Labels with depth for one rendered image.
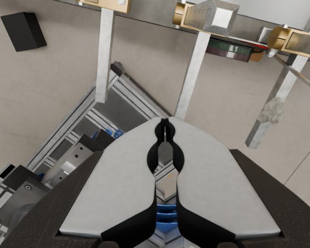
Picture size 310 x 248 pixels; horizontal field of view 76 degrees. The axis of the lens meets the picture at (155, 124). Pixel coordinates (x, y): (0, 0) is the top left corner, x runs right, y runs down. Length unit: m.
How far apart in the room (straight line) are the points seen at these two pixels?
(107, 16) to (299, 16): 0.63
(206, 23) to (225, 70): 1.22
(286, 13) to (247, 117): 0.96
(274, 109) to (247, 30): 0.26
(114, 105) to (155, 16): 0.76
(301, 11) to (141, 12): 0.53
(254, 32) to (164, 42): 0.76
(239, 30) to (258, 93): 0.94
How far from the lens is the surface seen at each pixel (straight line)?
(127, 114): 1.34
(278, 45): 0.60
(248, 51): 0.75
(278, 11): 0.86
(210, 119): 1.60
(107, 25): 0.59
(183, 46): 1.41
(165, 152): 1.47
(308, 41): 0.54
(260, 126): 0.67
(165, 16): 0.69
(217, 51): 0.72
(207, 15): 0.28
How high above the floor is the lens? 1.39
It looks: 62 degrees down
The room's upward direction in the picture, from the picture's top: 174 degrees counter-clockwise
